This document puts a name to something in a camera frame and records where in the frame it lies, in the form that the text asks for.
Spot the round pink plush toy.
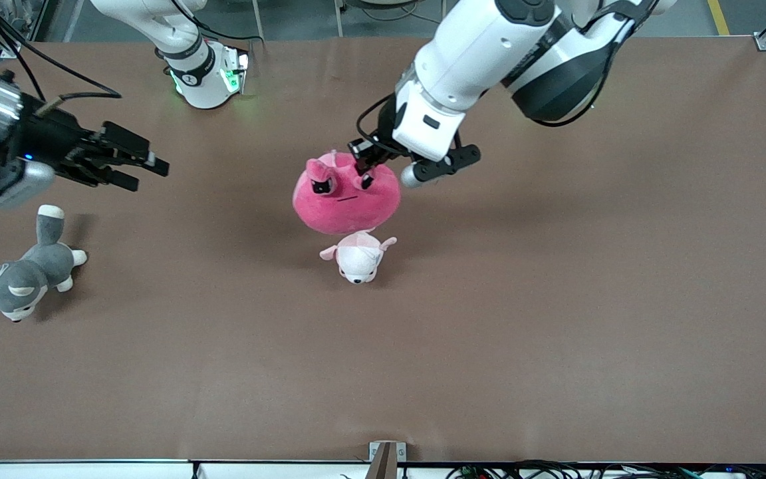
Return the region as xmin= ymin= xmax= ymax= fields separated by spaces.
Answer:
xmin=292 ymin=150 xmax=402 ymax=236

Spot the small white pink plush dog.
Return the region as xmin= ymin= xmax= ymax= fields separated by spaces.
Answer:
xmin=319 ymin=229 xmax=398 ymax=285

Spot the grey white husky plush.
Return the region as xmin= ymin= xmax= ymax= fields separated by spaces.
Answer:
xmin=0 ymin=204 xmax=88 ymax=323

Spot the brown table cover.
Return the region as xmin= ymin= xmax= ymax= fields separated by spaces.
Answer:
xmin=0 ymin=35 xmax=766 ymax=464

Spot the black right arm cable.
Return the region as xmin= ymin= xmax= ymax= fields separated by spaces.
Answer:
xmin=0 ymin=7 xmax=122 ymax=122

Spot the black right base cable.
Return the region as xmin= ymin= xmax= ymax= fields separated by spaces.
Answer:
xmin=190 ymin=25 xmax=264 ymax=46

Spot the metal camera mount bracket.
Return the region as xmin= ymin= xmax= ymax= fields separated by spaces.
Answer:
xmin=369 ymin=441 xmax=407 ymax=479

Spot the black cable bundle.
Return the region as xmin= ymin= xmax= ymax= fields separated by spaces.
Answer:
xmin=446 ymin=459 xmax=766 ymax=479

